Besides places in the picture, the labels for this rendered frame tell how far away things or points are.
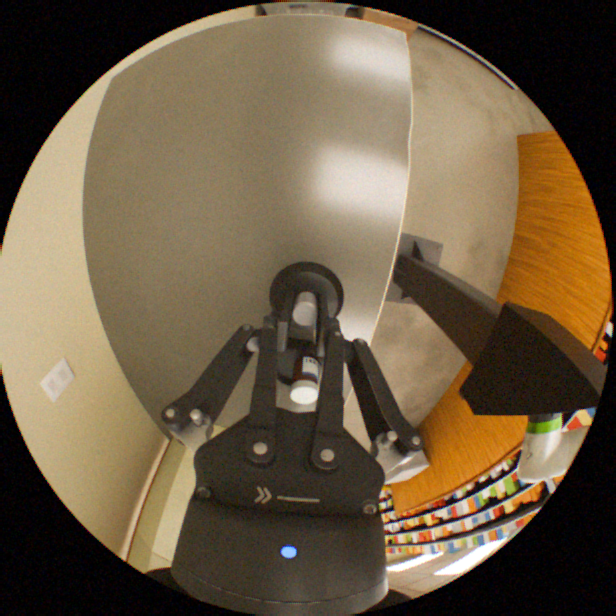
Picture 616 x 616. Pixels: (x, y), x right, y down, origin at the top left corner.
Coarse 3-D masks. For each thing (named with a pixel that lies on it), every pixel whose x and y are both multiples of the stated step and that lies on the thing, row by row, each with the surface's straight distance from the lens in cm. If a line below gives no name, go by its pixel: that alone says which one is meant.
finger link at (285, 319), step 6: (288, 294) 21; (288, 300) 19; (288, 306) 18; (282, 312) 17; (288, 312) 17; (282, 318) 16; (288, 318) 16; (282, 324) 16; (288, 324) 16; (282, 330) 16; (288, 330) 18; (282, 336) 16; (282, 342) 17; (282, 348) 17
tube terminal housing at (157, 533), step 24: (216, 432) 66; (168, 456) 79; (192, 456) 64; (168, 480) 68; (192, 480) 62; (168, 504) 63; (144, 528) 76; (168, 528) 63; (144, 552) 72; (168, 552) 64
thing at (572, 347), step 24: (504, 312) 52; (528, 312) 60; (504, 336) 52; (528, 336) 48; (552, 336) 51; (480, 360) 56; (504, 360) 52; (528, 360) 48; (552, 360) 46; (576, 360) 49; (480, 384) 56; (504, 384) 52; (528, 384) 49; (552, 384) 46; (576, 384) 45; (600, 384) 52; (480, 408) 57; (504, 408) 52; (528, 408) 49; (552, 408) 47; (576, 408) 46
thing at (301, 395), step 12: (288, 360) 30; (300, 360) 30; (312, 360) 31; (288, 372) 28; (300, 372) 28; (312, 372) 29; (276, 384) 27; (288, 384) 26; (300, 384) 26; (312, 384) 27; (276, 396) 25; (288, 396) 25; (300, 396) 25; (312, 396) 26; (288, 408) 24; (300, 408) 24; (312, 408) 25
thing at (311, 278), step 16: (288, 272) 22; (304, 272) 22; (320, 272) 22; (272, 288) 24; (288, 288) 22; (304, 288) 22; (320, 288) 22; (336, 288) 23; (272, 304) 24; (304, 304) 20; (336, 304) 23; (304, 320) 21
